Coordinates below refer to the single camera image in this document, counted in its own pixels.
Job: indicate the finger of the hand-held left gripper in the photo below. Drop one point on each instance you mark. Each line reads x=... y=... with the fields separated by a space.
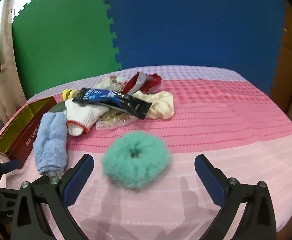
x=10 y=166

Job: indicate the red white cloth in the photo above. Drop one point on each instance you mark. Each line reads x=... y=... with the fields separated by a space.
x=151 y=82

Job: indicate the blue foam mat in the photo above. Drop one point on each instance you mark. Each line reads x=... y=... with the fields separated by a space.
x=198 y=25

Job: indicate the white glove with red trim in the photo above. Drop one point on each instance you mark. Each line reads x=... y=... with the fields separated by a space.
x=83 y=116

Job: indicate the pink checked tablecloth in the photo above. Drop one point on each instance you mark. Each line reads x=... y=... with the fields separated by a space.
x=223 y=120

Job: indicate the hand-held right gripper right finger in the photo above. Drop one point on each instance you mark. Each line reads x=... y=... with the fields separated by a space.
x=211 y=180

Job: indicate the clear plastic packet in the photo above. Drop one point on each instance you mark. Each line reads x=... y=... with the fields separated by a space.
x=110 y=122

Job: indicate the red tin box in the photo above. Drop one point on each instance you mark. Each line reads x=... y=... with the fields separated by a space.
x=23 y=140

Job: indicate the light blue towel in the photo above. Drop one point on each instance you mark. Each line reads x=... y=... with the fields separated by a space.
x=50 y=142

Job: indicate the green fluffy scrunchie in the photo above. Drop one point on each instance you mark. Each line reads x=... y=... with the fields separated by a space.
x=118 y=165

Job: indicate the floral beige curtain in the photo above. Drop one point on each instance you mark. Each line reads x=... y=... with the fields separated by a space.
x=0 y=67

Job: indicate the yellow grey cloth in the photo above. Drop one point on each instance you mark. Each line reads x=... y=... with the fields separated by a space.
x=67 y=94

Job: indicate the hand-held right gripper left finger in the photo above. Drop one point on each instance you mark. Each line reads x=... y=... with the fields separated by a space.
x=75 y=185

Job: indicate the cream orange patterned cloth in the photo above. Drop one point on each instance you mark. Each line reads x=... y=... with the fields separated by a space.
x=110 y=81

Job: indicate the green foam mat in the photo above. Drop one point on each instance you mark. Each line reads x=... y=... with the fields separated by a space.
x=60 y=35

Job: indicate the black blue tube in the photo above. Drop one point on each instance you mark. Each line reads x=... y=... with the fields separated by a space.
x=115 y=100

